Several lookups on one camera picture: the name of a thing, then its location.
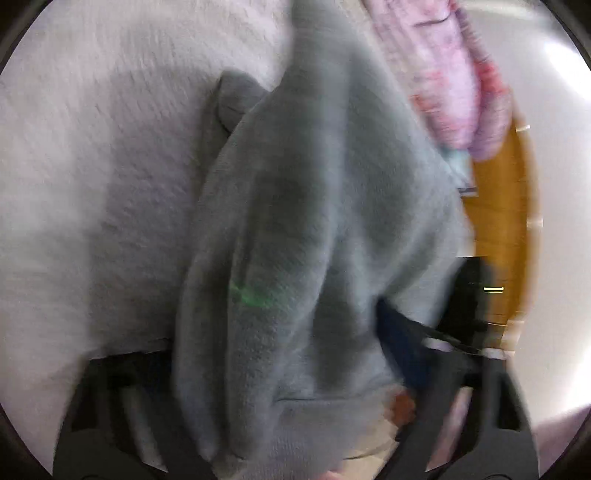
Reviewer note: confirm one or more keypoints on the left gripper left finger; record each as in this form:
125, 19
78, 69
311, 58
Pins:
96, 441

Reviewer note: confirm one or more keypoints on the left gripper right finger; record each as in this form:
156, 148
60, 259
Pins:
495, 441

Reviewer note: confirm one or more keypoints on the grey zip hoodie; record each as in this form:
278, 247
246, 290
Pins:
328, 196

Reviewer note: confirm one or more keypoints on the white floral bed sheet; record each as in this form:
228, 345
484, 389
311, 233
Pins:
112, 114

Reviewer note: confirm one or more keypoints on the pink fluffy blanket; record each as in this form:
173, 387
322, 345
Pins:
453, 82

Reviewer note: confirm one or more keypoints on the wooden bed frame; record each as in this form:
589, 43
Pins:
504, 214

